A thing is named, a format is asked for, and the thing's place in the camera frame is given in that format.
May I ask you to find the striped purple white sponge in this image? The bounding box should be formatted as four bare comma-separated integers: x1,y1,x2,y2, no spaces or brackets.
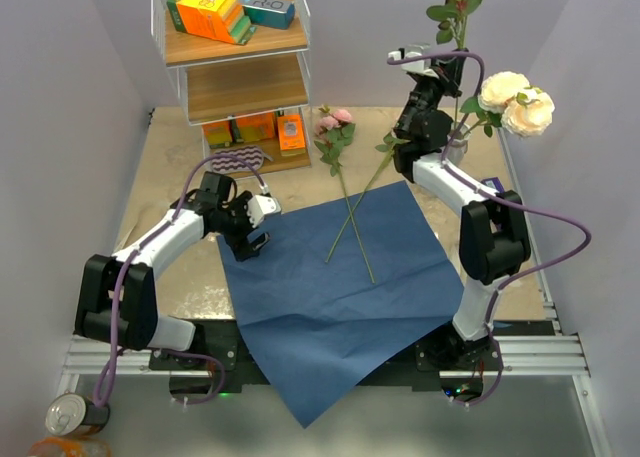
210,145,274,174

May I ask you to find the orange box middle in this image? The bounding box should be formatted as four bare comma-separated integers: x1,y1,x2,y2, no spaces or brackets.
235,112,276,143

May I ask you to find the purple box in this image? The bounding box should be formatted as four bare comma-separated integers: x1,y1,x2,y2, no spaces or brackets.
481,177,505,193

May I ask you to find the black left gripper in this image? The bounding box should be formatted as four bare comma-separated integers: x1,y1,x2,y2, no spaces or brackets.
213,191,270,261

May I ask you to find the orange plastic container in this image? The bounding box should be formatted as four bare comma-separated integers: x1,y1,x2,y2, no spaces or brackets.
27,437,112,457

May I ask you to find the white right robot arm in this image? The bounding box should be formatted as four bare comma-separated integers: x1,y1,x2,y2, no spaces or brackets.
387,48,531,370

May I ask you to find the pink bud rose stem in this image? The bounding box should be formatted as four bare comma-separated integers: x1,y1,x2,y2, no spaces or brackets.
315,128,408,272

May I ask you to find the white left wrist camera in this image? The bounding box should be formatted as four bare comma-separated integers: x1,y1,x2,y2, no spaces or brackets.
247,194,282,228

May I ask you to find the peach rose stem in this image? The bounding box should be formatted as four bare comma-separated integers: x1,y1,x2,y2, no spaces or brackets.
426,0,483,129

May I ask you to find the white ribbed vase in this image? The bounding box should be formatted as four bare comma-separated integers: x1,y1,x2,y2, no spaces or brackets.
441,124,470,166

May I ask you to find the orange box left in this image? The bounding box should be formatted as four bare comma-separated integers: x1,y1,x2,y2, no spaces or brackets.
202,121,233,148

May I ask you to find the cream white rose stem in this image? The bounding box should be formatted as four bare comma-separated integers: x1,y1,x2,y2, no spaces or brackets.
461,71,555,138

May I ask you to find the teal box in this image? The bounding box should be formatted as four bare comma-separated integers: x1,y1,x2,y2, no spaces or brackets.
239,0,295,30

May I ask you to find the beige ribbon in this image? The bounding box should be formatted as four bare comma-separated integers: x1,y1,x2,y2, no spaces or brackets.
113,226,138,253

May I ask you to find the white wire wooden shelf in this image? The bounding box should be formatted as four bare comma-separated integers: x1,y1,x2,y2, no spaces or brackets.
151,0,312,150

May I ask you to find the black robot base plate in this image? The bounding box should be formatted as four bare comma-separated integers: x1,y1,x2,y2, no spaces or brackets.
149,320,503,401

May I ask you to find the tin can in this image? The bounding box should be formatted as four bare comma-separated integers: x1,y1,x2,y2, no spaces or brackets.
44,393,111,437

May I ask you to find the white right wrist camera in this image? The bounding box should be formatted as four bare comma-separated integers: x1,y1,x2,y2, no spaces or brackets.
387,43,434,76

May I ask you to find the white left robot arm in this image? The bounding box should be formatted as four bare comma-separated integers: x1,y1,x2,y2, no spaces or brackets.
74,171,281,369

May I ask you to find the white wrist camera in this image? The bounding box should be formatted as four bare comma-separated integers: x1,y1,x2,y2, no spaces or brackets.
387,43,434,76
247,194,282,228

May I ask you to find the blue wrapping paper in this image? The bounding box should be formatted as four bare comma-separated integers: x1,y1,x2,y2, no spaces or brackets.
219,182,463,426

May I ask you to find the pink double rose stem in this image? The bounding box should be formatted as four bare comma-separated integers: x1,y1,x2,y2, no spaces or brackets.
313,105,376,283

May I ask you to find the orange box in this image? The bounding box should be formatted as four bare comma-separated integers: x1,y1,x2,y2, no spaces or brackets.
202,121,233,148
235,112,276,143

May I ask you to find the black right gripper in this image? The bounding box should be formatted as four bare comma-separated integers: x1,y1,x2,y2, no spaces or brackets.
395,47,467,136

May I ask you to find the orange packet right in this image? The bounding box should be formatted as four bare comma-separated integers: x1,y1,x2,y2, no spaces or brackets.
276,114,306,157

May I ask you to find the orange sponge pack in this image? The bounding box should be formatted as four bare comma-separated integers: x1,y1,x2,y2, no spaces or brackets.
167,0,255,45

